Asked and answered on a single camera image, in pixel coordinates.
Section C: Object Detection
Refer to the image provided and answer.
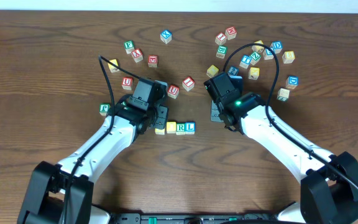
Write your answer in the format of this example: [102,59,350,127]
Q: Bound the yellow C letter block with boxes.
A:
[155,128,165,135]

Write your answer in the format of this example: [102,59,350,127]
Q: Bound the yellow O letter block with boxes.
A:
[166,121,177,134]

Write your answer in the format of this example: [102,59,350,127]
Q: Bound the green R letter block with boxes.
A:
[176,123,186,135]

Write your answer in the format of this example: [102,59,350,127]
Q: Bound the blue L letter block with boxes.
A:
[185,122,196,134]

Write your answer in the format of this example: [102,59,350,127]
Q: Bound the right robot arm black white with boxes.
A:
[210,90,358,223]

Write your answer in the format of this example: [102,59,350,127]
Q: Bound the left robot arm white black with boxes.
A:
[17,98,168,223]

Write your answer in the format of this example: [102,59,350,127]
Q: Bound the red U letter block middle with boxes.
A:
[167,85,180,99]

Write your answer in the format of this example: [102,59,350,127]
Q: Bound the red u letter block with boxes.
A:
[122,77,134,90]
[167,85,180,99]

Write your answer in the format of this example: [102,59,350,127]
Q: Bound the red I block middle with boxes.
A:
[182,77,195,91]

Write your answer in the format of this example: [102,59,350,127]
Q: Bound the red i block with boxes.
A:
[182,77,195,91]
[215,32,227,45]

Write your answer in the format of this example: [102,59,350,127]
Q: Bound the yellow block centre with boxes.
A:
[206,65,219,78]

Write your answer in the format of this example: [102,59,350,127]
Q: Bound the blue 2 number block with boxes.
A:
[227,66,239,76]

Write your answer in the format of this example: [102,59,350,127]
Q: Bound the red U letter block left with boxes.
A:
[122,77,134,90]

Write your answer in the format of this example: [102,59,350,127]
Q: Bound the yellow block right middle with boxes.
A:
[248,67,260,80]

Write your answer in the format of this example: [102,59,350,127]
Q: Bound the green J letter block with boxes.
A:
[99,103,111,116]

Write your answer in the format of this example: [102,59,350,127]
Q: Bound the blue T letter block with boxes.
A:
[239,55,252,69]

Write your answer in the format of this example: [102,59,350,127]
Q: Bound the red E letter block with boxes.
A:
[148,55,158,68]

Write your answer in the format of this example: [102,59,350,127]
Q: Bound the green B letter block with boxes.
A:
[216,45,227,58]

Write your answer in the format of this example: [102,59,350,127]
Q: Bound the green Z letter block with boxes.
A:
[249,52,261,65]

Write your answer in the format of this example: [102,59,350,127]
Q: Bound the white green block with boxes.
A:
[277,88,290,101]

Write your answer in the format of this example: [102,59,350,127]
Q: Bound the red X letter block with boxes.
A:
[131,49,144,63]

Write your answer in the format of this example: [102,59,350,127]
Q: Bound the yellow block far left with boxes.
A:
[108,59,119,73]

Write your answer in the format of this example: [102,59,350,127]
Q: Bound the red I block top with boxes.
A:
[215,32,227,45]

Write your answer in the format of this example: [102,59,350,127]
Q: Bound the yellow block top right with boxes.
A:
[252,40,264,53]

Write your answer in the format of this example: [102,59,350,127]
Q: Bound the blue 5 number block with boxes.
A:
[263,47,275,60]

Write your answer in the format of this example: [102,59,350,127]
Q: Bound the blue D block right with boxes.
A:
[285,76,299,90]

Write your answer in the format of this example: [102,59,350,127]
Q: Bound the blue d block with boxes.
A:
[270,41,283,54]
[285,76,299,90]

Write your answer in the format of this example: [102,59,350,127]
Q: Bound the green F letter block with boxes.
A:
[124,40,135,54]

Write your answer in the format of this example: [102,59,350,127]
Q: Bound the red M letter block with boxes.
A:
[225,26,237,40]

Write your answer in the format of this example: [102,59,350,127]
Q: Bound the blue X letter block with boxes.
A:
[160,30,172,44]

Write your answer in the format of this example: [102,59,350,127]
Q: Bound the blue D block top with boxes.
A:
[270,41,283,54]

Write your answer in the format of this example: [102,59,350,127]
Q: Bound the yellow 8 number block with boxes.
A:
[282,51,296,64]

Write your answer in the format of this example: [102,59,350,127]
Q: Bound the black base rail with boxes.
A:
[109,213,277,224]

